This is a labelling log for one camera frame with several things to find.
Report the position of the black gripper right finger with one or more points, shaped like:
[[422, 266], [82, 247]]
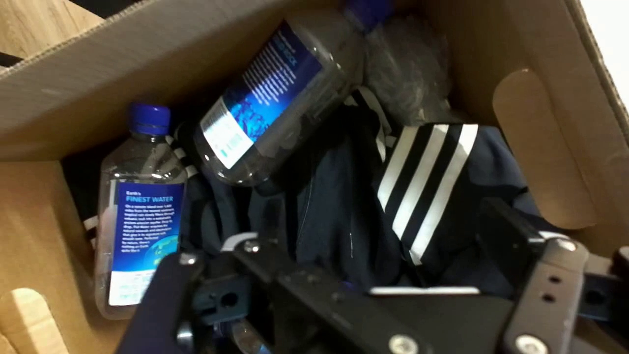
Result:
[[564, 296]]

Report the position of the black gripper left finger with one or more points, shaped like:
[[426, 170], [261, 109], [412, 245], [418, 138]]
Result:
[[316, 298]]

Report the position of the white cardboard box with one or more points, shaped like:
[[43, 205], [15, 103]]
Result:
[[131, 71]]

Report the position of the black white striped item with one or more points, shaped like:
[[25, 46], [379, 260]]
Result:
[[426, 174]]

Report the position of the blue cap water bottle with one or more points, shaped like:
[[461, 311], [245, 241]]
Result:
[[141, 223]]

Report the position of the blue label water bottle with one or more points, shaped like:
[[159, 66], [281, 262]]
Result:
[[277, 99]]

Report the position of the crumpled clear plastic bottle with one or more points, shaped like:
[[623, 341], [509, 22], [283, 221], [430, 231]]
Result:
[[410, 71]]

